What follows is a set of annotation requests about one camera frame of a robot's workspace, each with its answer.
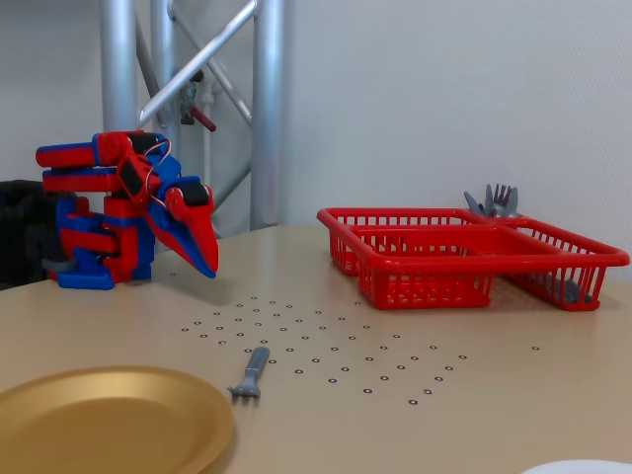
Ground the gray plastic fork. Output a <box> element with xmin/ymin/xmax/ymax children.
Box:
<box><xmin>226</xmin><ymin>346</ymin><xmax>272</xmax><ymax>400</ymax></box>

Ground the gold plastic plate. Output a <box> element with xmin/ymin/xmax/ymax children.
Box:
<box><xmin>0</xmin><ymin>364</ymin><xmax>237</xmax><ymax>474</ymax></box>

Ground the silver metal truss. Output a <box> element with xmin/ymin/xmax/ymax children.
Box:
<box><xmin>98</xmin><ymin>0</ymin><xmax>293</xmax><ymax>243</ymax></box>

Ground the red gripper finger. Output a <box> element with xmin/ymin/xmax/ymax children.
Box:
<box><xmin>164</xmin><ymin>187</ymin><xmax>220</xmax><ymax>277</ymax></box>

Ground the red plastic dish rack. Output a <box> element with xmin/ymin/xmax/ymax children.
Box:
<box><xmin>315</xmin><ymin>206</ymin><xmax>632</xmax><ymax>313</ymax></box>

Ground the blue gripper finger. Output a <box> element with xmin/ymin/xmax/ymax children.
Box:
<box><xmin>146</xmin><ymin>203</ymin><xmax>218</xmax><ymax>280</ymax></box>

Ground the black textured bin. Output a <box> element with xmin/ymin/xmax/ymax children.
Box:
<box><xmin>0</xmin><ymin>180</ymin><xmax>68</xmax><ymax>291</ymax></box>

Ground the valve with red handle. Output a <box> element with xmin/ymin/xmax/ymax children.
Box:
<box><xmin>179</xmin><ymin>70</ymin><xmax>217</xmax><ymax>133</ymax></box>

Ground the dark gray cutlery piece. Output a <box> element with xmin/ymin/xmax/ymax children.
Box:
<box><xmin>541</xmin><ymin>276</ymin><xmax>594</xmax><ymax>304</ymax></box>

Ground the white round disc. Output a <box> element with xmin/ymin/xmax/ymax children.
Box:
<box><xmin>520</xmin><ymin>458</ymin><xmax>632</xmax><ymax>474</ymax></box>

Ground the blue gripper body black motor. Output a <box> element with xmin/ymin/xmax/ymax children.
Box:
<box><xmin>146</xmin><ymin>156</ymin><xmax>215</xmax><ymax>209</ymax></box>

